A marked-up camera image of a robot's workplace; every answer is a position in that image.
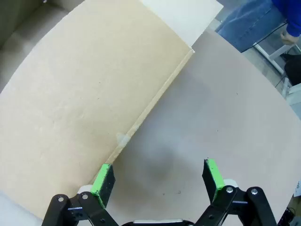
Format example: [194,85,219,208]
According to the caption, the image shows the brown cardboard box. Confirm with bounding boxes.
[0,0,196,219]

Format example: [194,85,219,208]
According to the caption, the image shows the black bag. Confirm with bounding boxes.
[283,53,301,87]

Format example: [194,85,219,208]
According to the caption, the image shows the white flat board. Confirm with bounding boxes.
[140,0,224,47]

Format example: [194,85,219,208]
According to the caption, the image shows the person's left hand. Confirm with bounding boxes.
[280,32,299,46]

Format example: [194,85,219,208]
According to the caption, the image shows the person's left forearm blue sleeve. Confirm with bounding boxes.
[285,0,301,38]

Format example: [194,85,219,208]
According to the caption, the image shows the person's blue jeans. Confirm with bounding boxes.
[215,0,289,53]

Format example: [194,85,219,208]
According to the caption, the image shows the white metal table frame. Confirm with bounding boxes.
[253,42,293,97]

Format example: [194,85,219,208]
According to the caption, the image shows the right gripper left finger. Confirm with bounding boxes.
[42,163,127,226]

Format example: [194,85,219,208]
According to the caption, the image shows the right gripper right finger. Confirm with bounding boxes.
[195,159,278,226]

